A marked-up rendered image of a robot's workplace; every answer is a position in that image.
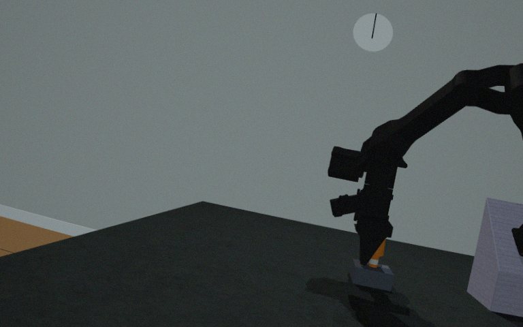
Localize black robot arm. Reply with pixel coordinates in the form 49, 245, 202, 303
328, 63, 523, 217

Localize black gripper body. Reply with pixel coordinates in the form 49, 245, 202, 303
354, 184, 394, 238

